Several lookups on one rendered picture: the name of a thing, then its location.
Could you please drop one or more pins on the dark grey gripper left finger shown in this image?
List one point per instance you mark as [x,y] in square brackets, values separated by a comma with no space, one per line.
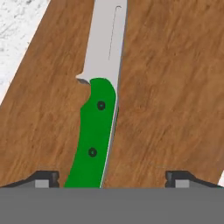
[43,178]

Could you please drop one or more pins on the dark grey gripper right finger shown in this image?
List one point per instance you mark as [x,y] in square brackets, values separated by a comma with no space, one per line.
[180,178]

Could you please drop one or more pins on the brown wooden cutting board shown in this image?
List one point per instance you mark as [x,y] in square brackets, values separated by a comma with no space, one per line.
[163,96]

